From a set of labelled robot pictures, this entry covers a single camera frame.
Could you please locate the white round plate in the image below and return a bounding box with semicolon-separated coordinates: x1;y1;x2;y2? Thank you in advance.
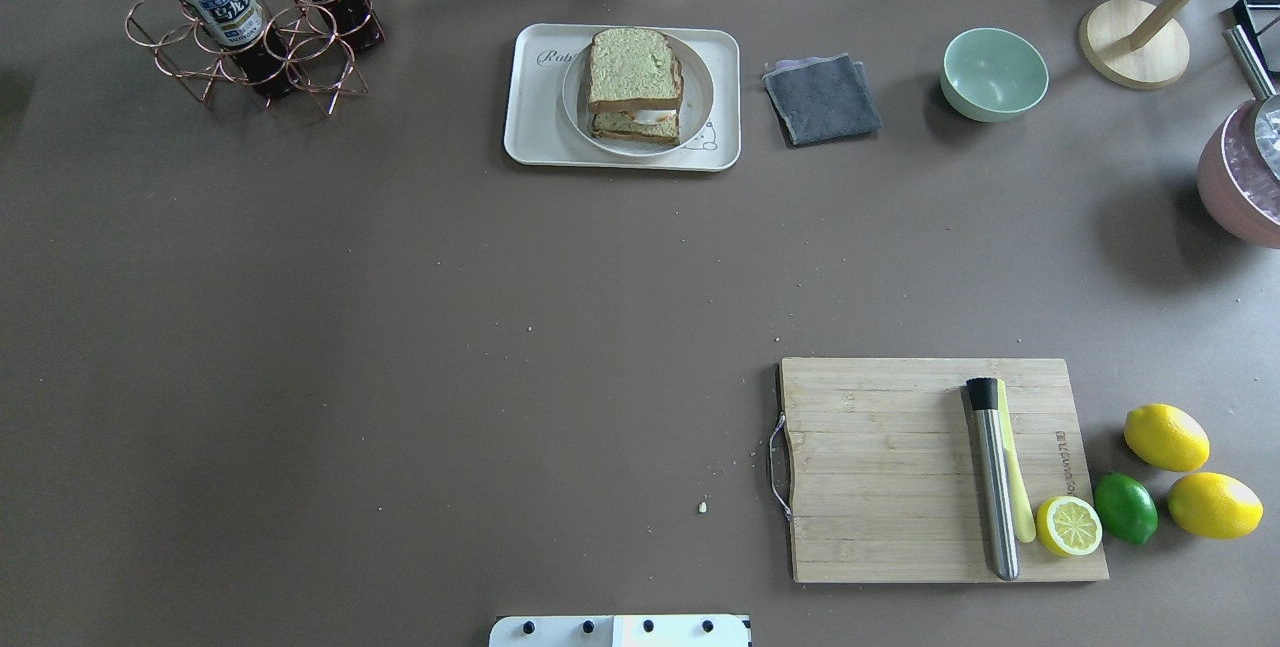
559;29;716;160

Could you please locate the bread slice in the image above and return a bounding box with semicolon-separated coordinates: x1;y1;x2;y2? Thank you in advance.
588;27;684;114
591;111;682;146

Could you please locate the cream rabbit tray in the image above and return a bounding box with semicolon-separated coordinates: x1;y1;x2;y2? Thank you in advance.
504;23;742;172

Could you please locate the fried egg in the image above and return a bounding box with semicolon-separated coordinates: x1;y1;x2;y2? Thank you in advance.
625;110;678;126

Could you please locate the grey folded cloth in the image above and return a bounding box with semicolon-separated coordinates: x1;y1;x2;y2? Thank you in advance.
762;53;883;147

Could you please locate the bamboo cutting board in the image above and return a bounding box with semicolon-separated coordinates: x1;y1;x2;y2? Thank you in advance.
778;357;1093;584

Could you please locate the steel muddler black tip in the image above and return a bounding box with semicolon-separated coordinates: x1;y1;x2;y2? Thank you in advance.
965;375;1020;582

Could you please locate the mint green bowl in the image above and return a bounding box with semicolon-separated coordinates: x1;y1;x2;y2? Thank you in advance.
940;27;1050;123

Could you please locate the yellow knife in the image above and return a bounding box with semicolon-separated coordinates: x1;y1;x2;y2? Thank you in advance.
995;378;1037;543

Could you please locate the half lemon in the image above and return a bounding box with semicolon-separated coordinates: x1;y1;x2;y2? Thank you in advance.
1036;495;1103;557

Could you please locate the dark tea bottle front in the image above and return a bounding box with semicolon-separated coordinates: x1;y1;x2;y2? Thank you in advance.
184;0;294;99

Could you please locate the green lime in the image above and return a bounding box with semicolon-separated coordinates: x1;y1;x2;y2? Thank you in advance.
1093;471;1158;545

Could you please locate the whole lemon upper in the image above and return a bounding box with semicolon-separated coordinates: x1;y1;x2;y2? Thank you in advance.
1123;404;1212;473

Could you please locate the whole lemon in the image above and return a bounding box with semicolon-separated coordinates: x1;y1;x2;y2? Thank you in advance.
1123;404;1212;473
1167;471;1265;539

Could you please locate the wooden stand with round base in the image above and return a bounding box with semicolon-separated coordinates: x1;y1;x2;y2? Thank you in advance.
1076;0;1190;90

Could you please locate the pink ice bucket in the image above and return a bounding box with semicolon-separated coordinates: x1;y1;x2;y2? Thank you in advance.
1196;99;1279;249

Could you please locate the whole lemon lower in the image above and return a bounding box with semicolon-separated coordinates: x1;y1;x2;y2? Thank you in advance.
1167;471;1265;539

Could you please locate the black box at table edge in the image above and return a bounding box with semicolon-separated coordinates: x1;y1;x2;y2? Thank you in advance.
1231;0;1279;51

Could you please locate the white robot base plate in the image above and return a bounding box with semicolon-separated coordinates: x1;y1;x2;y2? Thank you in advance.
488;612;753;646

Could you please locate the copper wire bottle rack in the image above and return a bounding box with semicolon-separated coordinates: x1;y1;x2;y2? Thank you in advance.
125;0;369;114

